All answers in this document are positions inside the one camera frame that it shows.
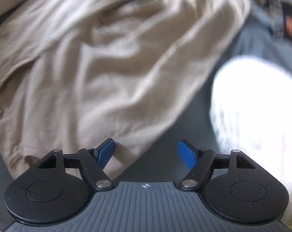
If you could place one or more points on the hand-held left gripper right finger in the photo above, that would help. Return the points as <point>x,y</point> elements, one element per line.
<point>186,153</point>

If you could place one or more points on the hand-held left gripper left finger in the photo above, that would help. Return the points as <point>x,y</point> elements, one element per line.
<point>106,151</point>

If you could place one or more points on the beige pants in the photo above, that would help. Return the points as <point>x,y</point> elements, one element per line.
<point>112,65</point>

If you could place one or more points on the white fluffy clothing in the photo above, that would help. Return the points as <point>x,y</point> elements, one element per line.
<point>257,113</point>

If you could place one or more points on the grey blue blanket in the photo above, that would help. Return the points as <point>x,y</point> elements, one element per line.
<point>255,41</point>

